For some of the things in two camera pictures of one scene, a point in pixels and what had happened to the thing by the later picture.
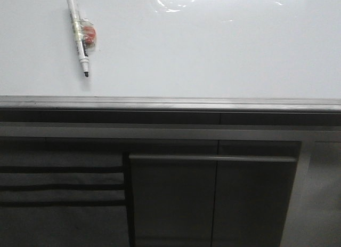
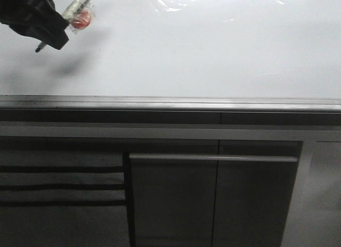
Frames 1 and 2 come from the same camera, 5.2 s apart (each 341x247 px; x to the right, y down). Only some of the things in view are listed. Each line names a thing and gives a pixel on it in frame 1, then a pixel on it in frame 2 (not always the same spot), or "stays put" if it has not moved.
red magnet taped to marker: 89,32 -> 81,20
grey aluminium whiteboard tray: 171,103 stays put
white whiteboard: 173,44 stays put
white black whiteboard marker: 73,8 -> 81,2
